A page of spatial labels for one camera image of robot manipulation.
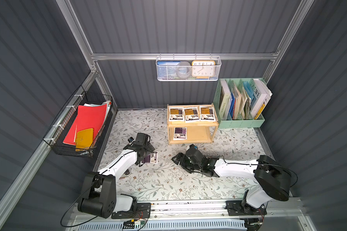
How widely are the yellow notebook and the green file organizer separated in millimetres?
788

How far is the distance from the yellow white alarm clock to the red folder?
57 cm

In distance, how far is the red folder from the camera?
0.70 m

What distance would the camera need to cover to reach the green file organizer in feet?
3.22
